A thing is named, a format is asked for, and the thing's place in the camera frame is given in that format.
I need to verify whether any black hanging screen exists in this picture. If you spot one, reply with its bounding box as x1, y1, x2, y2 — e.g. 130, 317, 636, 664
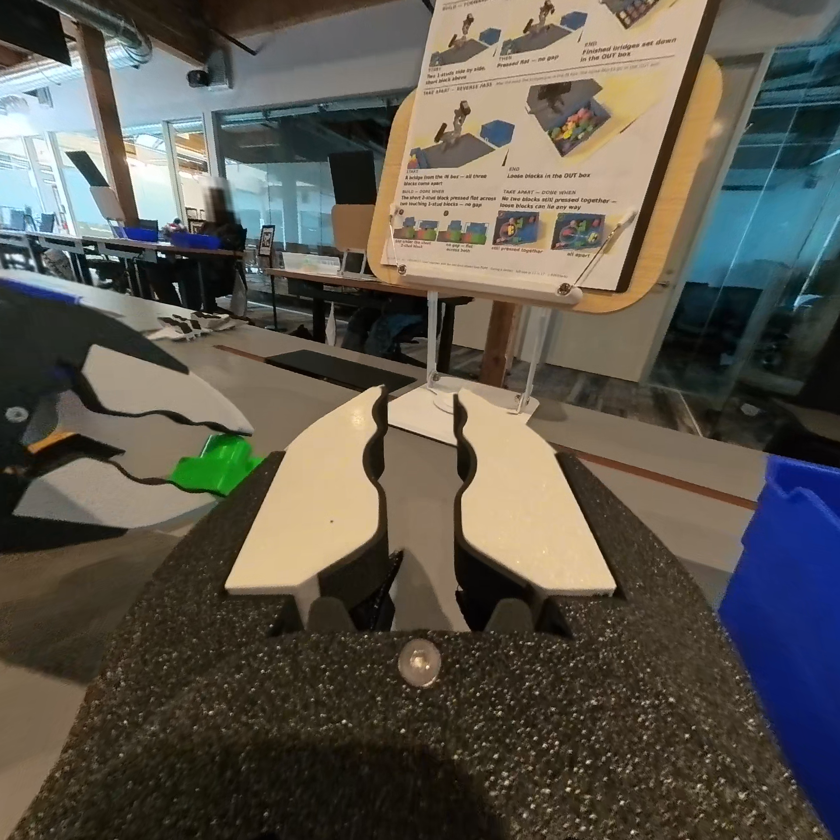
0, 0, 72, 67

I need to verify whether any tilted black white board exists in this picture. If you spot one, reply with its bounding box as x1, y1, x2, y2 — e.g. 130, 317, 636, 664
66, 151, 126, 224

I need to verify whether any black floor sign stand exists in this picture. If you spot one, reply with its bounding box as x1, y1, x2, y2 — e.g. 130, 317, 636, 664
259, 223, 280, 329

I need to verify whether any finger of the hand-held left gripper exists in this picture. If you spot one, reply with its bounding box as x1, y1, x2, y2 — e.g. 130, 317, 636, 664
12, 457, 219, 532
80, 344, 255, 438

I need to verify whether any wooden top desk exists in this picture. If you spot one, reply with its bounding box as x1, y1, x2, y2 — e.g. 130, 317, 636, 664
98, 233, 245, 309
266, 266, 473, 368

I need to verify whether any pile of white plastic parts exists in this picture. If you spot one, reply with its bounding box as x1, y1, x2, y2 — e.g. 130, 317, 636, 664
147, 311, 237, 342

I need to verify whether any green two-stud block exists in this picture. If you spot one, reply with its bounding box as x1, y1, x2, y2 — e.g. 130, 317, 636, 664
169, 433, 265, 496

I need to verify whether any black standing panel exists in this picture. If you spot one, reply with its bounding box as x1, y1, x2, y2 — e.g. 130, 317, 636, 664
328, 152, 378, 206

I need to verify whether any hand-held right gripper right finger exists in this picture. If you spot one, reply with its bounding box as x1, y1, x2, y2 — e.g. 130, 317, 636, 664
454, 387, 619, 626

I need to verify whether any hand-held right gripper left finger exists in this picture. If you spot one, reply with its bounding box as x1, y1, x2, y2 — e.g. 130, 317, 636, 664
224, 385, 404, 622

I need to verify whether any blue plastic bin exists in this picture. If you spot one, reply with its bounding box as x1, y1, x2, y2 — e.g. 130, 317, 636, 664
718, 455, 840, 840

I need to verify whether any wooden support post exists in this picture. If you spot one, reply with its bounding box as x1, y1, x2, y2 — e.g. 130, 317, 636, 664
75, 23, 139, 224
482, 302, 519, 388

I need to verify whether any silver ceiling duct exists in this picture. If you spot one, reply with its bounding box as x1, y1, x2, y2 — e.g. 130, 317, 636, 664
98, 12, 153, 68

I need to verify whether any small wooden board on stand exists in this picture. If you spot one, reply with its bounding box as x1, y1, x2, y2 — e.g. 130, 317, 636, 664
331, 203, 375, 277

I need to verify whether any wooden board with instruction sheet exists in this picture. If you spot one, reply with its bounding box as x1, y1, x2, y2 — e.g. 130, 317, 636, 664
366, 0, 723, 315

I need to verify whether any black table mat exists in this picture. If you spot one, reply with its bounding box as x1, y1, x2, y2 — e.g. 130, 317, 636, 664
266, 350, 417, 395

